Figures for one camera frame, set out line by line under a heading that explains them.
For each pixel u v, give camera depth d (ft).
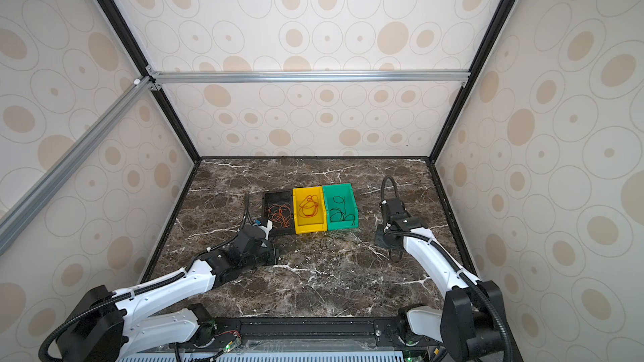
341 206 3.28
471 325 1.32
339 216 3.24
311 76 3.04
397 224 1.99
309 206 3.36
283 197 3.50
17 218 1.69
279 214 3.21
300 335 2.45
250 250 2.11
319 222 3.17
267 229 2.52
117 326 1.33
